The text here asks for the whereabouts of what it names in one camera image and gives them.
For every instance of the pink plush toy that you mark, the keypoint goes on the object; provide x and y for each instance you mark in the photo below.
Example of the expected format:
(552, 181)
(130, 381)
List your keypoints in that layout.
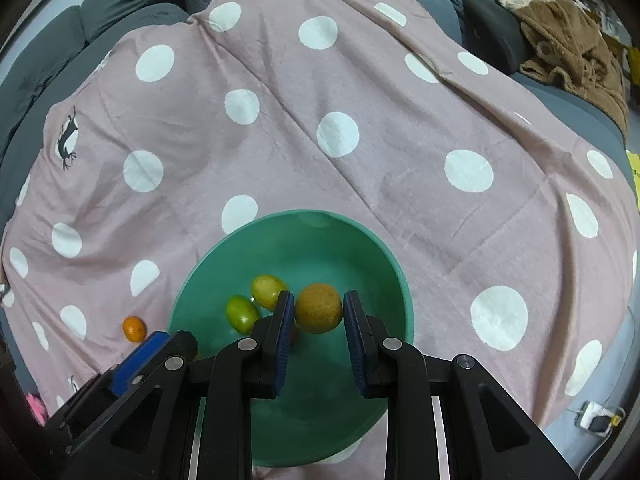
(38, 409)

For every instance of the pink polka dot cloth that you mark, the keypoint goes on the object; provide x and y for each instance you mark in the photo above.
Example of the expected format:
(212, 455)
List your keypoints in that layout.
(517, 236)

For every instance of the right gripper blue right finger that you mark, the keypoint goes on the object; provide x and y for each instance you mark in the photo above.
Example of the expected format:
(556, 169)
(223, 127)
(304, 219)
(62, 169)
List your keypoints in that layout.
(364, 334)

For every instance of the grey sofa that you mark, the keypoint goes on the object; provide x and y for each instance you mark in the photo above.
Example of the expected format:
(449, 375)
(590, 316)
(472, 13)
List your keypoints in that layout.
(73, 45)

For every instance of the white power adapter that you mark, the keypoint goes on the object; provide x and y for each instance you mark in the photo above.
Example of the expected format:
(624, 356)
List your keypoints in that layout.
(598, 419)

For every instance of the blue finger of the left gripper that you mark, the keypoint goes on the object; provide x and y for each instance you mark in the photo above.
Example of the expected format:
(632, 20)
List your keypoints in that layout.
(129, 367)

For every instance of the black sofa cushion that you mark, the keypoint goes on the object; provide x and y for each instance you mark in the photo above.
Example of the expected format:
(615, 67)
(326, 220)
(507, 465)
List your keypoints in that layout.
(495, 36)

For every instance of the yellow small fruit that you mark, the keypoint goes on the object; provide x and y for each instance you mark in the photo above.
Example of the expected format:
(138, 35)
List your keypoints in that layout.
(265, 290)

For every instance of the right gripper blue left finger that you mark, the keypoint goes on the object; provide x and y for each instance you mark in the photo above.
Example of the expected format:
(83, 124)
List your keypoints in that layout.
(269, 363)

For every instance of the large orange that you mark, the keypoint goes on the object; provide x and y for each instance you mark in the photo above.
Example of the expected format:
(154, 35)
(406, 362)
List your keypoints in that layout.
(318, 308)

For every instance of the small orange far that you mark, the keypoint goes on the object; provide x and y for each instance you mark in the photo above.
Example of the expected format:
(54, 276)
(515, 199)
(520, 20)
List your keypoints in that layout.
(134, 329)

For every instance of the green tomato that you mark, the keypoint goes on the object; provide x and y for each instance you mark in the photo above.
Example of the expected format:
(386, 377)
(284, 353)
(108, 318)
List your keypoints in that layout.
(241, 314)

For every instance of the brown plush blanket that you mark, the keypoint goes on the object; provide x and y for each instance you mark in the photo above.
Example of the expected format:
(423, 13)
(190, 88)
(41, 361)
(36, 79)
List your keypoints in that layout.
(571, 53)

